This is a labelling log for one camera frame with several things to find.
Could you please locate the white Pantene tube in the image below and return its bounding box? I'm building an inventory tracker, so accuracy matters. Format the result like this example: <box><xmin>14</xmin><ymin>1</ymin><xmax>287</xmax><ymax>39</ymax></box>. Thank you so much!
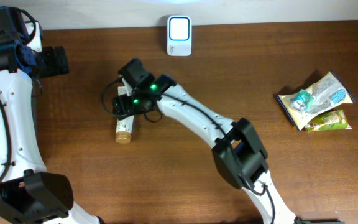
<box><xmin>115</xmin><ymin>86</ymin><xmax>135</xmax><ymax>145</ymax></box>

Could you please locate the teal tissue pack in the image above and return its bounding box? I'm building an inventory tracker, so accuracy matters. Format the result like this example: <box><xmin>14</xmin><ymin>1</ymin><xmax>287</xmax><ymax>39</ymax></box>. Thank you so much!
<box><xmin>290</xmin><ymin>90</ymin><xmax>314</xmax><ymax>113</ymax></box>

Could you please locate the white snack bag gold trim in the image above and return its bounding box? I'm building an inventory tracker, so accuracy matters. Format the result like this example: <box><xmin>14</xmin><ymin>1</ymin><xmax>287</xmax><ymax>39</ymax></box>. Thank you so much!
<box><xmin>277</xmin><ymin>70</ymin><xmax>356</xmax><ymax>131</ymax></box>

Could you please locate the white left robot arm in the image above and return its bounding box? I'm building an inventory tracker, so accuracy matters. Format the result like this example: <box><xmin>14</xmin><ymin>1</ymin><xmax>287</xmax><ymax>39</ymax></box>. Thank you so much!
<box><xmin>0</xmin><ymin>6</ymin><xmax>101</xmax><ymax>223</ymax></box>

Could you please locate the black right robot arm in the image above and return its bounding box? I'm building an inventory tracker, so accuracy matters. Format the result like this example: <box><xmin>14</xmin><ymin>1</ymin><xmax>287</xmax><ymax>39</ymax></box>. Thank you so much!
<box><xmin>112</xmin><ymin>70</ymin><xmax>305</xmax><ymax>223</ymax></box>

